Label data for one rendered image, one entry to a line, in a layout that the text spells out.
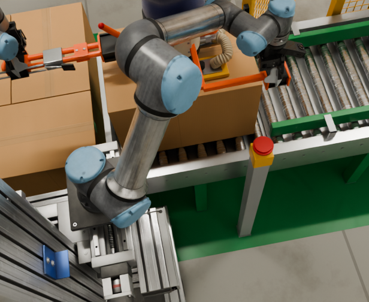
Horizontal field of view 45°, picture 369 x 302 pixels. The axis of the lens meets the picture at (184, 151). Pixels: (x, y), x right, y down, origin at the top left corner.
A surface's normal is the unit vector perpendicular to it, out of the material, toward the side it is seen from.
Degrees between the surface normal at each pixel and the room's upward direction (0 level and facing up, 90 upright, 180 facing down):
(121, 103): 0
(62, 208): 0
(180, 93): 84
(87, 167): 7
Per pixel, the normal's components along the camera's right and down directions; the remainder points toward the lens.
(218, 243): -0.06, -0.44
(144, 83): -0.72, 0.31
